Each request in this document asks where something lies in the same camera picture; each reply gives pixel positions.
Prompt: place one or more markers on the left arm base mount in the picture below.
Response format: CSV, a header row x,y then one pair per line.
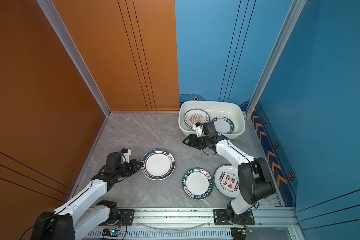
x,y
123,216

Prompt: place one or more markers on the green red rim plate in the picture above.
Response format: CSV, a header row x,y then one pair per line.
x,y
158,164

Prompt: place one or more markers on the aluminium corner post right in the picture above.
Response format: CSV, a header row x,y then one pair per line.
x,y
282,38

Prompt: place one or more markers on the orange sunburst plate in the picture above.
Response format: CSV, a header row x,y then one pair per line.
x,y
193,116

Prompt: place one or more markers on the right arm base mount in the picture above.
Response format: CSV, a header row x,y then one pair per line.
x,y
222,216

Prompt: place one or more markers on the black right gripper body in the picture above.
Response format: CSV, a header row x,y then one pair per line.
x,y
201,142

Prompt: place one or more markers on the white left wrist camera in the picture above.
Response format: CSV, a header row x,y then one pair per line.
x,y
125,155

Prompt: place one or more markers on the white plastic bin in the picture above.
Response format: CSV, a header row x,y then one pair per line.
x,y
214,109

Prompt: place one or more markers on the green circuit board left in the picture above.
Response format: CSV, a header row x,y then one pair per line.
x,y
111,233

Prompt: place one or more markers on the aluminium corner post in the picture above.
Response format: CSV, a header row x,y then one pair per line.
x,y
282,38
64,36

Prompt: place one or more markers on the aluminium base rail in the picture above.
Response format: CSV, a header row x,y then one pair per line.
x,y
182,218

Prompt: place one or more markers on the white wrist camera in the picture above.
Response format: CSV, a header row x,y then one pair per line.
x,y
125,155
198,127

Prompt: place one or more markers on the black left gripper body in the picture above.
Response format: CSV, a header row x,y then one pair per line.
x,y
125,170

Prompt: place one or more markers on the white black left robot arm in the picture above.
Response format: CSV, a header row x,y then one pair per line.
x,y
84,212

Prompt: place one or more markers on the green lettered rim plate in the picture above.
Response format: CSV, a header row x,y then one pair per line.
x,y
197,183
223,125

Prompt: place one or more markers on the green circuit board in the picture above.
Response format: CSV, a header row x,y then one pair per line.
x,y
111,233
240,233

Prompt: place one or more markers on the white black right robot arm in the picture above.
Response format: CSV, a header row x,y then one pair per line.
x,y
255,180

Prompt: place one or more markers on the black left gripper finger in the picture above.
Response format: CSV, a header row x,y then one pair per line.
x,y
135,169
133,162

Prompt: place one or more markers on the green circuit board right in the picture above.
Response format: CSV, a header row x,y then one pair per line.
x,y
240,233

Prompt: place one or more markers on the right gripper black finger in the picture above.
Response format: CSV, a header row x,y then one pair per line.
x,y
190,142
191,137

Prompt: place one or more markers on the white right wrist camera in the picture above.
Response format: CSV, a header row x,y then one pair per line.
x,y
198,127

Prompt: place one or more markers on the white plate red characters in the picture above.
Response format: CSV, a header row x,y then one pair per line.
x,y
226,180

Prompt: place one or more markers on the aluminium corner post left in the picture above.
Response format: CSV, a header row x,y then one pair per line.
x,y
64,36

